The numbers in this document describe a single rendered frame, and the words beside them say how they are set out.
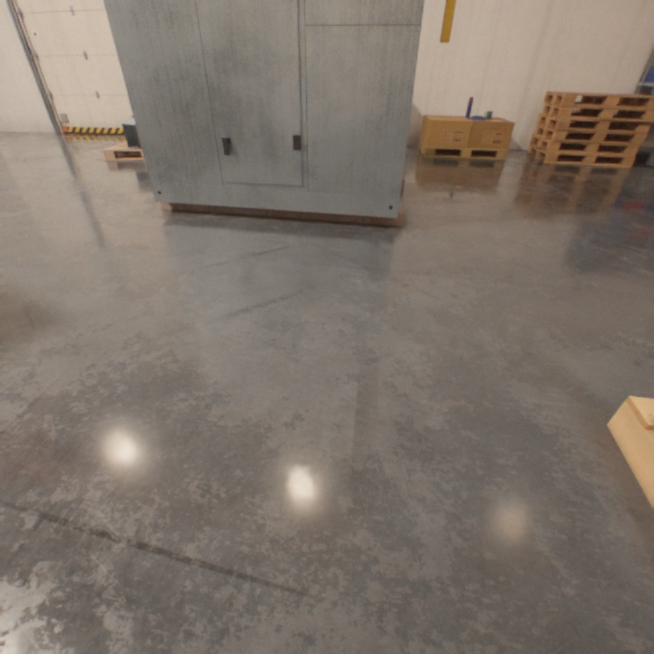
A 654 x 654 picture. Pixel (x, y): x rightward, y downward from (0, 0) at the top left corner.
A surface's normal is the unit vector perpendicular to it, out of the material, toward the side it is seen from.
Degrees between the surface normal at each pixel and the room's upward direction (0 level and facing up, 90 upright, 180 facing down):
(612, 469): 0
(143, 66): 90
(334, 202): 90
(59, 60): 90
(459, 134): 90
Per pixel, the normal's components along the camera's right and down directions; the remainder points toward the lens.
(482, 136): -0.09, 0.59
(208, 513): 0.01, -0.81
